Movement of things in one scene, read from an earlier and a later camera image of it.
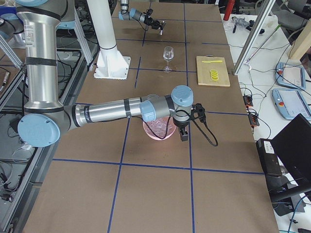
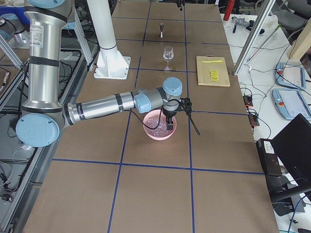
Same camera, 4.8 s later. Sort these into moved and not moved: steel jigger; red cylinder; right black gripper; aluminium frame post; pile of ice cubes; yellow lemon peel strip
Moved: right black gripper; steel jigger
Not moved: yellow lemon peel strip; aluminium frame post; red cylinder; pile of ice cubes
